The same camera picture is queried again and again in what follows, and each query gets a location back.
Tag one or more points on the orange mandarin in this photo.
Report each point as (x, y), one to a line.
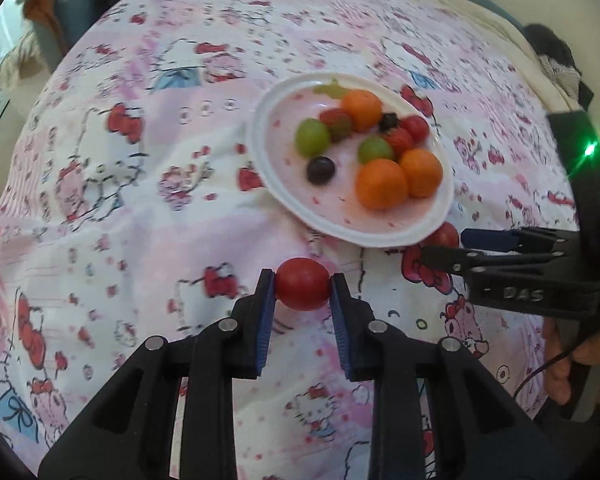
(362, 108)
(382, 183)
(422, 172)

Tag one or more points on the dark purple grape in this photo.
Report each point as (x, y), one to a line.
(321, 170)
(389, 121)

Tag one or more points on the pink cartoon printed blanket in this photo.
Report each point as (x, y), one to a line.
(130, 210)

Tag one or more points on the red cherry tomato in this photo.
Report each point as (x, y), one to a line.
(416, 127)
(446, 235)
(302, 283)

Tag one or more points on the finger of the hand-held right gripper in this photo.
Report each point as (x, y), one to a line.
(485, 238)
(450, 257)

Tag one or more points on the pink strawberry-shaped bowl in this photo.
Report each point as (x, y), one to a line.
(290, 195)

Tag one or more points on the green grape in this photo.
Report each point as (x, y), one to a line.
(312, 136)
(376, 150)

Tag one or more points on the person's right hand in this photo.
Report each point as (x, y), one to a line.
(556, 375)

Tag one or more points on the dark cloth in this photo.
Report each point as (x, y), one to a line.
(555, 60)

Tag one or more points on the beige fringed cloth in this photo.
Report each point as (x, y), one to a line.
(15, 62)

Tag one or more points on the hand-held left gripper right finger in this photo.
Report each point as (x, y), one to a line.
(341, 312)

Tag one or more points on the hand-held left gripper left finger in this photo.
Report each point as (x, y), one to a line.
(265, 310)

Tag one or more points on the orange cloth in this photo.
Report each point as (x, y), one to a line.
(42, 20)

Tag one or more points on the red strawberry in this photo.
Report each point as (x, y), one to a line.
(337, 121)
(397, 139)

